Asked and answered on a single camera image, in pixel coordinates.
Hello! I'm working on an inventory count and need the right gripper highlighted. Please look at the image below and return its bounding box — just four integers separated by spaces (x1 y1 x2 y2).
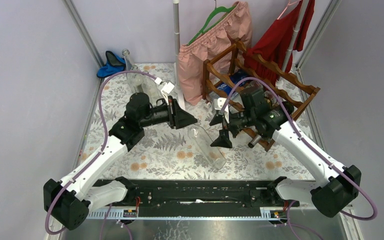
209 109 255 149

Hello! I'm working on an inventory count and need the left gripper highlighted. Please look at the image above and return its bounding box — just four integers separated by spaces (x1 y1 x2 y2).
139 95 198 130

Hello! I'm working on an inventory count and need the blue glass bottle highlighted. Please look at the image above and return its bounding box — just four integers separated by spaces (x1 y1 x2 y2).
208 72 256 107

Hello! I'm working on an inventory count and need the clear glass bottle tall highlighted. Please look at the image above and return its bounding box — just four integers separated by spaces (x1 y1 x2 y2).
122 48 145 95

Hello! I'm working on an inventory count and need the dark green wine bottle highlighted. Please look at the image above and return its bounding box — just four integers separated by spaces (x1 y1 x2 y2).
247 133 265 149

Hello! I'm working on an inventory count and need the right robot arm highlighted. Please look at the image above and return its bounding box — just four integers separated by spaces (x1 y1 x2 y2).
209 88 362 218

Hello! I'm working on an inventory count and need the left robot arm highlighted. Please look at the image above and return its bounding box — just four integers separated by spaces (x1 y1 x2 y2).
43 92 198 230

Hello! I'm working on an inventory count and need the wooden wine rack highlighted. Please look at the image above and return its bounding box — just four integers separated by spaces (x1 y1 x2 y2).
203 39 320 151

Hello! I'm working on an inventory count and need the white pole base foot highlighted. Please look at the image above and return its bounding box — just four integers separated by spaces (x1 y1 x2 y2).
176 87 186 110

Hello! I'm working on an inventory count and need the floral tablecloth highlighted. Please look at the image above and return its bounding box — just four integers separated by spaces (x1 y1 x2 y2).
78 74 313 180

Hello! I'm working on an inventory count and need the blue cloth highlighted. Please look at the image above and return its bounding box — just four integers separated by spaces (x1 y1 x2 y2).
96 50 126 79

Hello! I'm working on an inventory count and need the green clothes hanger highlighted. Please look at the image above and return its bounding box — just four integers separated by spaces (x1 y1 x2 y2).
186 0 237 46

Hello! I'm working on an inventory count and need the red garment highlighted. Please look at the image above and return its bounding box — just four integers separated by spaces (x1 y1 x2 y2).
242 0 316 85

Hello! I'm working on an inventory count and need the pink skirt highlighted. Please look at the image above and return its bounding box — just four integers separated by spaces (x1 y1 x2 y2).
177 1 253 106

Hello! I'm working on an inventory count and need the pink clothes hanger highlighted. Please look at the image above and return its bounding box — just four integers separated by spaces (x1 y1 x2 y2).
277 0 301 20

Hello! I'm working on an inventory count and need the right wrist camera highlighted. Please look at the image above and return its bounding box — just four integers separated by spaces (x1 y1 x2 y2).
211 97 229 118

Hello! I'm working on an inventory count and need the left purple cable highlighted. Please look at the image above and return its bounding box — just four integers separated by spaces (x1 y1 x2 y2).
44 70 158 236

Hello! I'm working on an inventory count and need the purple cable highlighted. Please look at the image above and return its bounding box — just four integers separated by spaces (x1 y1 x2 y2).
219 77 378 240
44 70 158 236

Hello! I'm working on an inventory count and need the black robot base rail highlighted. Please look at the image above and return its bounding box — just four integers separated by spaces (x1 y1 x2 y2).
89 178 301 219

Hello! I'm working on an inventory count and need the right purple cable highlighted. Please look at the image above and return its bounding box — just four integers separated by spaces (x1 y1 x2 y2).
219 77 378 240

